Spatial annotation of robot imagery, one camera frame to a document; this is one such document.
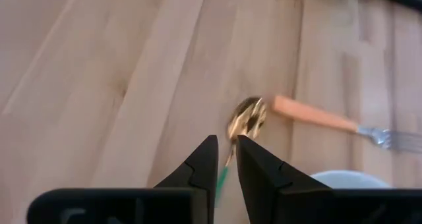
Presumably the gold spoon green handle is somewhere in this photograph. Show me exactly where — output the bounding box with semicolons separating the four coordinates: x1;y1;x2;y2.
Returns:
214;96;267;205

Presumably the white round plate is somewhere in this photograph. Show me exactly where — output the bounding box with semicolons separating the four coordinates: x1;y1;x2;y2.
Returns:
309;169;393;189

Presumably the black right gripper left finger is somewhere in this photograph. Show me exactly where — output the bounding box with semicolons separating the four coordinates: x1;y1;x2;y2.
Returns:
154;134;220;224

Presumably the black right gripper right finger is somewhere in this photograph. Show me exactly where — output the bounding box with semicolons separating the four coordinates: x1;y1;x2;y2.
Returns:
236;134;332;224

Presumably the silver fork orange handle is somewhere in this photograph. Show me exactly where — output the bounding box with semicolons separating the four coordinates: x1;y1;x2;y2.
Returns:
272;94;422;154

